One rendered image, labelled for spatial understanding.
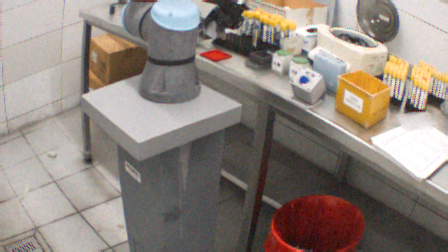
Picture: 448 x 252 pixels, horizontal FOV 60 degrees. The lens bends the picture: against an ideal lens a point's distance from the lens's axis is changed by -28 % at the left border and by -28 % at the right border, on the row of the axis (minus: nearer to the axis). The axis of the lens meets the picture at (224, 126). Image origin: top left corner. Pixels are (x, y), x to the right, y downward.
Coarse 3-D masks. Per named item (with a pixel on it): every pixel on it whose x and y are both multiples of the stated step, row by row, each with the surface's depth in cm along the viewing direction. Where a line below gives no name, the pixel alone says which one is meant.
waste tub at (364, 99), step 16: (352, 80) 132; (368, 80) 132; (336, 96) 129; (352, 96) 124; (368, 96) 119; (384, 96) 124; (352, 112) 125; (368, 112) 120; (384, 112) 127; (368, 128) 123
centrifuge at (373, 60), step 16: (320, 32) 157; (336, 32) 164; (352, 32) 165; (320, 48) 158; (336, 48) 152; (352, 48) 146; (368, 48) 149; (384, 48) 154; (352, 64) 148; (368, 64) 148; (384, 64) 155
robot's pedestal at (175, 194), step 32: (224, 128) 127; (128, 160) 128; (160, 160) 116; (192, 160) 123; (128, 192) 134; (160, 192) 120; (192, 192) 128; (128, 224) 142; (160, 224) 126; (192, 224) 134
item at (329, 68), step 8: (320, 56) 138; (328, 56) 139; (320, 64) 139; (328, 64) 136; (336, 64) 134; (344, 64) 135; (320, 72) 140; (328, 72) 137; (336, 72) 135; (344, 72) 136; (328, 80) 138; (336, 80) 136; (328, 88) 139; (336, 88) 137
